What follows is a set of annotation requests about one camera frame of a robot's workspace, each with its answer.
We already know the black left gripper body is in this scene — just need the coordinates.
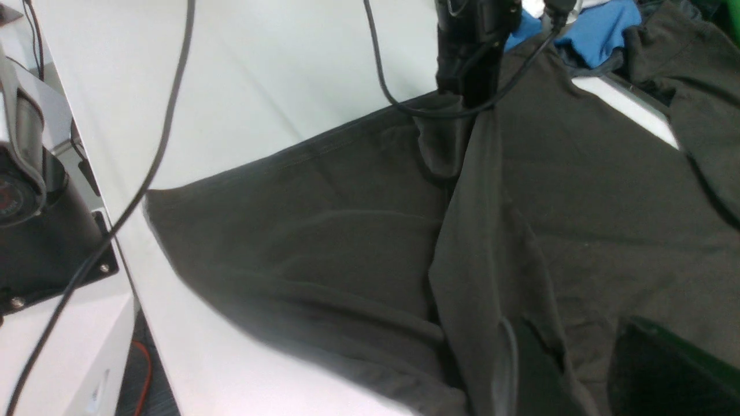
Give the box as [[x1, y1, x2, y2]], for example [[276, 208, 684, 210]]
[[434, 1, 521, 107]]

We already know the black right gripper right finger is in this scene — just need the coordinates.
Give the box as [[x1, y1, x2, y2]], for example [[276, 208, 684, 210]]
[[608, 317, 739, 415]]

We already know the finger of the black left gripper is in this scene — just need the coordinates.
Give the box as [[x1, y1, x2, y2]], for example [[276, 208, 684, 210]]
[[417, 117, 472, 180]]

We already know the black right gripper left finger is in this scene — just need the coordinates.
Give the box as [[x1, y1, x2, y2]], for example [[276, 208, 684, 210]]
[[498, 318, 570, 415]]

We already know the dark gray long-sleeve top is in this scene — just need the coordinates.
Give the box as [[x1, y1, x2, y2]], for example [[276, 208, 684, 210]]
[[146, 1, 738, 415]]

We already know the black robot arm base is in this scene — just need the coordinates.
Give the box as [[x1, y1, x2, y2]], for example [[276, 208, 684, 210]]
[[0, 52, 119, 315]]

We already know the blue crumpled garment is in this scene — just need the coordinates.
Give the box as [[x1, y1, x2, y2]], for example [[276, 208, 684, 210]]
[[504, 1, 643, 70]]

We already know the dark teal garment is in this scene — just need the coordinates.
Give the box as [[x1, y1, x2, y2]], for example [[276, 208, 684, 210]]
[[636, 0, 703, 24]]

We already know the green backdrop cloth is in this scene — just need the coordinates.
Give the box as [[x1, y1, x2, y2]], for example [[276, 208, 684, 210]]
[[692, 1, 739, 46]]

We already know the black left camera cable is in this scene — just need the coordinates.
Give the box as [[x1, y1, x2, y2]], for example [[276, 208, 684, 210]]
[[363, 0, 579, 121]]

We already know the black base cable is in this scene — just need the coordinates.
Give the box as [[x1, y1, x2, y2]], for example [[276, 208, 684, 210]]
[[0, 0, 196, 416]]

